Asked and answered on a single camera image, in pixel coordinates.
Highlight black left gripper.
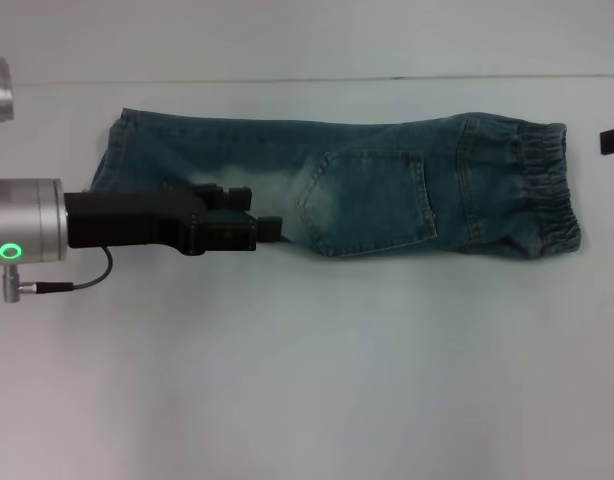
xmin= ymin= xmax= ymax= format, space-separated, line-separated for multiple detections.
xmin=64 ymin=181 xmax=285 ymax=257

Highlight blue denim shorts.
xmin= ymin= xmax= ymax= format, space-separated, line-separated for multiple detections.
xmin=89 ymin=106 xmax=583 ymax=259

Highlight thin dark left arm cable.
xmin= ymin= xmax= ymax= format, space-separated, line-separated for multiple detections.
xmin=1 ymin=245 xmax=115 ymax=305

